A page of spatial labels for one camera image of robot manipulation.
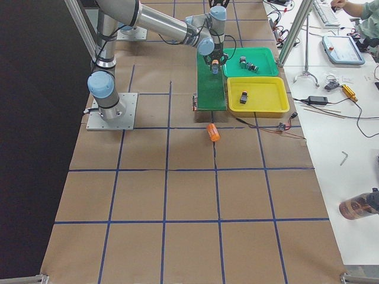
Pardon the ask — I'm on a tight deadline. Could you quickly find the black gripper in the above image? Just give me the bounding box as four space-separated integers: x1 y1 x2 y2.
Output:
208 0 230 8
203 49 229 66

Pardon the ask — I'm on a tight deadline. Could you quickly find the yellow push button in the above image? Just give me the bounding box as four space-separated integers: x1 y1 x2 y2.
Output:
239 91 248 105
210 59 220 75

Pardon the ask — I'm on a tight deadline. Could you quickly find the green push button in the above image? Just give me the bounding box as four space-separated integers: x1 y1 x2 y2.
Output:
245 62 259 73
239 56 246 69

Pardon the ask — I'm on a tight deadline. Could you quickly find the green plastic tray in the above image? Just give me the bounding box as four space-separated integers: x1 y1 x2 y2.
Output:
223 47 279 78

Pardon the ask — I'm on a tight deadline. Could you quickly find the green conveyor belt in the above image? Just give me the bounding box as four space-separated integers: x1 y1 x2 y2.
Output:
192 53 227 111

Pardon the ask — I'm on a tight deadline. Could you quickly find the yellow plastic tray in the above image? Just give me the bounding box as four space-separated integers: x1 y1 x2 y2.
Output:
227 76 290 118

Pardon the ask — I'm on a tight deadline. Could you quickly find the black power adapter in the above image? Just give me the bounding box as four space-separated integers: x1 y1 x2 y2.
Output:
307 96 329 105

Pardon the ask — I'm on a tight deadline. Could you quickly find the right teach pendant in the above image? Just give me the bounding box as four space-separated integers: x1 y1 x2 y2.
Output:
322 35 365 66

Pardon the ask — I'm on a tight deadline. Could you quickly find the seated person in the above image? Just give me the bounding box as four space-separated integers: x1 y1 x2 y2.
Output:
330 0 378 49

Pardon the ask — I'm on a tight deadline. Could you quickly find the silver hex key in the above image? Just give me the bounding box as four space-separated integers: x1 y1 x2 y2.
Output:
340 151 349 166

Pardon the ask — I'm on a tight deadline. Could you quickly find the brown drink bottle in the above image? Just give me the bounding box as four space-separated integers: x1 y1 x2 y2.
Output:
339 188 378 220

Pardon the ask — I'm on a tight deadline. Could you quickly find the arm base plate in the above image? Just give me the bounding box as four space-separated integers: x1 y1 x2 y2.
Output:
86 93 138 131
117 27 147 41

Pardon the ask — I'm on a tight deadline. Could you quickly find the aluminium frame post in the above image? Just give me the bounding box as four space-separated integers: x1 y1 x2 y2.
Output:
277 0 313 67

